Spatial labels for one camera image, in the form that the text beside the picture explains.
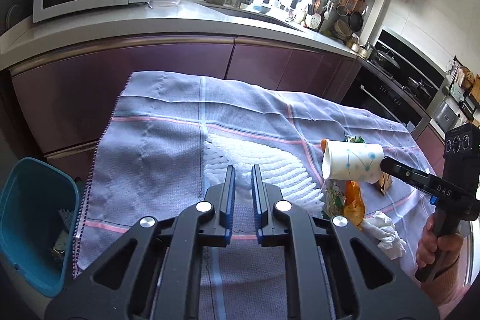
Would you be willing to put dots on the black frying pan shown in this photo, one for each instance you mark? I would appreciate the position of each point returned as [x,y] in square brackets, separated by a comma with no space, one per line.
[355,21]

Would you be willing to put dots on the curled orange peel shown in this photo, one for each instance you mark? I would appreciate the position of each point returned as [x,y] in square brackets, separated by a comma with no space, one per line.
[354,207]

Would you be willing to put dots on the white dotted paper cup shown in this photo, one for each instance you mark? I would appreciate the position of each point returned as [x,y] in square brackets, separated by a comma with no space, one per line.
[359,162]

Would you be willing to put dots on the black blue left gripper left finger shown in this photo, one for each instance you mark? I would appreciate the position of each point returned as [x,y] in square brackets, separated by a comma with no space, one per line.
[217,227]

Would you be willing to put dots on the person's right hand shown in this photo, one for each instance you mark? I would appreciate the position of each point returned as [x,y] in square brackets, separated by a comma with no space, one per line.
[429,243]

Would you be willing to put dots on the purple kitchen cabinets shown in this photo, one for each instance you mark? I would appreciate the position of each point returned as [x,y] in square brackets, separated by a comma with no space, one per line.
[151,124]

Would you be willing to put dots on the brown foil snack bag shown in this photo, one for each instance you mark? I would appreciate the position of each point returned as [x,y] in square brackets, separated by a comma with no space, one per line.
[384,183]

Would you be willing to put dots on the green clear candy wrapper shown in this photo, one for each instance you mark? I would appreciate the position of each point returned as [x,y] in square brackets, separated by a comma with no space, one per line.
[334,199]

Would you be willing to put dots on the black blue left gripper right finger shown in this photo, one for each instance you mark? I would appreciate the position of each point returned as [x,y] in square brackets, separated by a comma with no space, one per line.
[269,230]

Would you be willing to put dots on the black built-in oven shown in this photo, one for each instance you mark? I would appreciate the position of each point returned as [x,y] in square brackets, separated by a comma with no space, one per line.
[398,82]

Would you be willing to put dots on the purple checked tablecloth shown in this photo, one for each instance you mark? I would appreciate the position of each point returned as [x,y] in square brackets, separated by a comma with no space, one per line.
[241,281]

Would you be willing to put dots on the teal plastic trash bin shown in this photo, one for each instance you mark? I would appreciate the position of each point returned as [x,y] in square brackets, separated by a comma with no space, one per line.
[39,206]

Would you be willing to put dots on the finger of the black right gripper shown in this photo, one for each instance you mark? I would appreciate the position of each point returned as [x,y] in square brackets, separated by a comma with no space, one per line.
[420,180]

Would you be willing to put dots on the white tissue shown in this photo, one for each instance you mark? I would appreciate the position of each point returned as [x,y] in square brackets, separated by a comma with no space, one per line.
[382,229]

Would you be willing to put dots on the white foam fruit net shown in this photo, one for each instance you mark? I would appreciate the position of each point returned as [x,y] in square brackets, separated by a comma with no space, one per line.
[278,167]

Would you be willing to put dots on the small green torn wrapper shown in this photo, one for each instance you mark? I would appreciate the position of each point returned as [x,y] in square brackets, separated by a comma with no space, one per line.
[353,138]

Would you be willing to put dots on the pink sweater right forearm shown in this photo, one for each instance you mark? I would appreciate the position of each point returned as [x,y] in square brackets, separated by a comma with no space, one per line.
[445,290]

